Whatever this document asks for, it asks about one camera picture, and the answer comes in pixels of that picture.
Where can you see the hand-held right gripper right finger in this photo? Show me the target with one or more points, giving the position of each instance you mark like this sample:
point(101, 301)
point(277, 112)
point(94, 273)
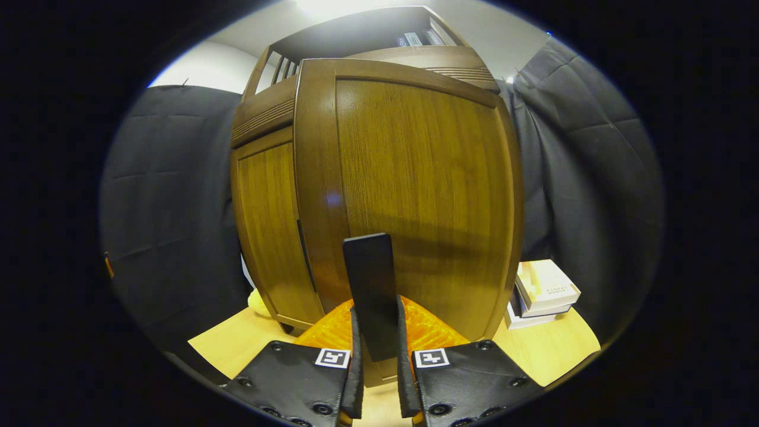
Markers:
point(405, 385)

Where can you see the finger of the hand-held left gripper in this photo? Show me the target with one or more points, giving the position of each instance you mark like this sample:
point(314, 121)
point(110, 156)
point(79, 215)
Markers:
point(108, 265)

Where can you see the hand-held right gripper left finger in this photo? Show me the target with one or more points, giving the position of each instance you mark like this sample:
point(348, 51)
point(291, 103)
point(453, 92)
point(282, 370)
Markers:
point(356, 385)

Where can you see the wooden shoe cabinet door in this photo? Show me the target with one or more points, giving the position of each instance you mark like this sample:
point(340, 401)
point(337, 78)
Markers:
point(427, 178)
point(267, 237)

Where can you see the wooden double-door shoe cabinet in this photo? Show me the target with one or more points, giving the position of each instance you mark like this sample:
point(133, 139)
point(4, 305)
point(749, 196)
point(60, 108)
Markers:
point(350, 32)

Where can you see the black backdrop cloth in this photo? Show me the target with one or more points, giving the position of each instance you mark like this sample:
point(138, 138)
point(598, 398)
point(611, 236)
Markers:
point(172, 178)

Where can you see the pale yellow sponge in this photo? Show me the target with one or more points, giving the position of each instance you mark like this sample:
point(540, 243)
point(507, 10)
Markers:
point(258, 303)

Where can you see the plain white book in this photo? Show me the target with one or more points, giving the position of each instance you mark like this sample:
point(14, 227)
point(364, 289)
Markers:
point(528, 322)

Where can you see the white book with yellow patch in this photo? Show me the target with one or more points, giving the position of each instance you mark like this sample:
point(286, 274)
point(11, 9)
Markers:
point(548, 284)

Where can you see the large ceiling light panel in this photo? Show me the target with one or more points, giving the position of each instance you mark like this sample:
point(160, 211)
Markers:
point(338, 7)

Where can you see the light grey book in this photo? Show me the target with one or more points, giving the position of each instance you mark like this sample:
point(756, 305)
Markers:
point(413, 39)

